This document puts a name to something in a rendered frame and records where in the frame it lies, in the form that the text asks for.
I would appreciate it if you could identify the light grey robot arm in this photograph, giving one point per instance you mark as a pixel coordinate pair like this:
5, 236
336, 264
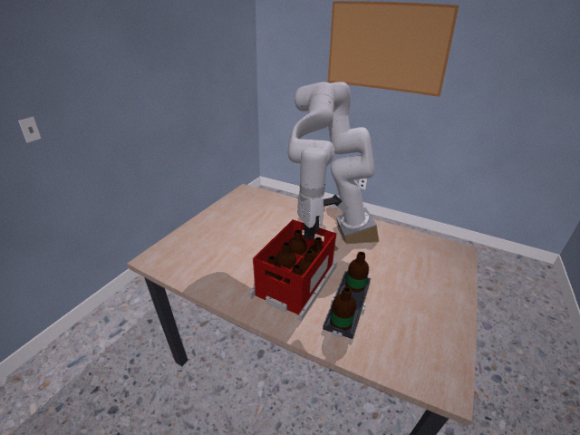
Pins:
315, 155

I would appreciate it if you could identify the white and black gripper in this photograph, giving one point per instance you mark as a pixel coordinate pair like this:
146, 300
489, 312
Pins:
310, 210

